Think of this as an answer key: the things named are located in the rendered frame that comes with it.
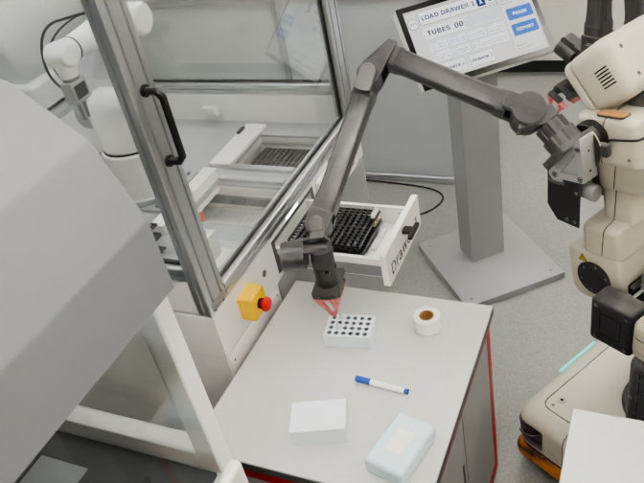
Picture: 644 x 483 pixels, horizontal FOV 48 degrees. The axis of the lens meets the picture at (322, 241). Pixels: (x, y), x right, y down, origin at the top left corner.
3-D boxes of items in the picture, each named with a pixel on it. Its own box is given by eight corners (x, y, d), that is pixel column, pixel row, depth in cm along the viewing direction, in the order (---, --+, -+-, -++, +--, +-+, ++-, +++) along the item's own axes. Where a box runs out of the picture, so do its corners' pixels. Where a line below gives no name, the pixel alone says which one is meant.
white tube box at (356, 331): (378, 326, 190) (375, 315, 188) (371, 348, 184) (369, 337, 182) (333, 323, 194) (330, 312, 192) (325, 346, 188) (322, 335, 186)
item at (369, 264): (413, 223, 212) (411, 206, 208) (385, 278, 194) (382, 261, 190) (292, 212, 228) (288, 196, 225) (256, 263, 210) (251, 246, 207)
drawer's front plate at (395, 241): (421, 224, 213) (417, 194, 207) (390, 287, 193) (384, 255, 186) (415, 223, 214) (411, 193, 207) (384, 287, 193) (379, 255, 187)
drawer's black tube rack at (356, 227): (382, 228, 212) (379, 210, 208) (362, 264, 200) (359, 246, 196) (315, 221, 221) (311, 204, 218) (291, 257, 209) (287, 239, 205)
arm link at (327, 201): (381, 65, 170) (385, 81, 181) (358, 59, 171) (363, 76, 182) (322, 237, 167) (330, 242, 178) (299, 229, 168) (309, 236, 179)
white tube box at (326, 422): (349, 412, 168) (345, 398, 165) (348, 443, 161) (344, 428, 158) (296, 417, 170) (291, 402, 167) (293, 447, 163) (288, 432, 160)
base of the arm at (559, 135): (564, 150, 159) (598, 128, 163) (540, 124, 160) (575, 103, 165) (544, 171, 166) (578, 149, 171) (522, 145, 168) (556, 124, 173)
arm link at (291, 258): (322, 214, 169) (328, 219, 177) (274, 219, 171) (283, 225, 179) (326, 264, 167) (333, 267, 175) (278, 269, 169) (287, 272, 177)
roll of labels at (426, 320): (411, 334, 185) (409, 323, 183) (417, 315, 190) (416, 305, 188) (438, 337, 183) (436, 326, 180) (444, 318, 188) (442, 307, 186)
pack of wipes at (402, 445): (401, 421, 164) (398, 408, 161) (438, 437, 158) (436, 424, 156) (364, 471, 155) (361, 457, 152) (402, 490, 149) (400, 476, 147)
